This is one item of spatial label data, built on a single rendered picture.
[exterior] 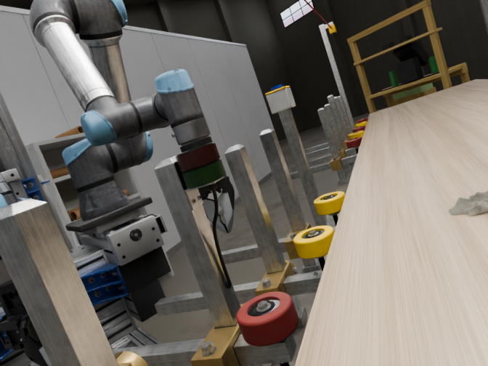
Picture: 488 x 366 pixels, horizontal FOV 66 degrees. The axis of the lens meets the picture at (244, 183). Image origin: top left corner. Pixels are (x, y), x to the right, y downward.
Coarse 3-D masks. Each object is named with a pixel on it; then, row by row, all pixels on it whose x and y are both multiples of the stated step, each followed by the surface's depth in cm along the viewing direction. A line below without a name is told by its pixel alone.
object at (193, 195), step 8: (208, 144) 52; (184, 152) 51; (216, 160) 52; (192, 168) 51; (208, 184) 52; (192, 192) 55; (192, 200) 54; (200, 200) 57; (216, 200) 54; (192, 208) 54; (216, 208) 54; (216, 216) 55; (216, 240) 56; (216, 248) 57; (224, 264) 57; (224, 272) 57
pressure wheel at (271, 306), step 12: (252, 300) 54; (264, 300) 54; (276, 300) 52; (288, 300) 51; (240, 312) 52; (252, 312) 51; (264, 312) 50; (276, 312) 49; (288, 312) 49; (240, 324) 50; (252, 324) 48; (264, 324) 48; (276, 324) 48; (288, 324) 49; (252, 336) 49; (264, 336) 48; (276, 336) 48
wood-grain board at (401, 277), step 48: (432, 96) 271; (480, 96) 184; (384, 144) 147; (432, 144) 117; (480, 144) 97; (384, 192) 85; (432, 192) 74; (336, 240) 67; (384, 240) 60; (432, 240) 54; (480, 240) 50; (336, 288) 51; (384, 288) 46; (432, 288) 43; (480, 288) 40; (336, 336) 41; (384, 336) 38; (432, 336) 36; (480, 336) 34
